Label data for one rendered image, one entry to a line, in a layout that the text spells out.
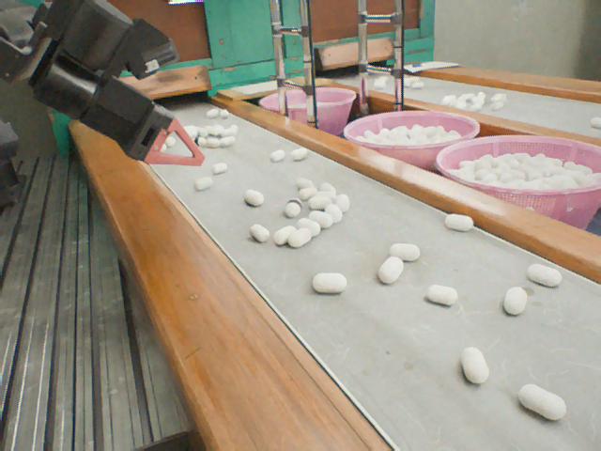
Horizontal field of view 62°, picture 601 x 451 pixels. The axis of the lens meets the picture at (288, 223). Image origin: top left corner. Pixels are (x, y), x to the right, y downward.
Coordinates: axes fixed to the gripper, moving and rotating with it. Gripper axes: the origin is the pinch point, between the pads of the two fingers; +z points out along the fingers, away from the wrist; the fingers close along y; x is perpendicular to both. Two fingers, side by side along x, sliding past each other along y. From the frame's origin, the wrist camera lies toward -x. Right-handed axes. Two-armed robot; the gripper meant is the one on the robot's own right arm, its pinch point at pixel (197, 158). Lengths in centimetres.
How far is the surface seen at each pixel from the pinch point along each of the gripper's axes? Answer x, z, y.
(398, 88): -35, 49, 37
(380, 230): -4.1, 22.7, -11.9
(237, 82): -21, 35, 93
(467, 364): 1.6, 13.6, -38.3
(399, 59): -41, 45, 37
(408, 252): -3.6, 19.8, -20.7
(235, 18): -37, 24, 94
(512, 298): -5.0, 20.9, -34.0
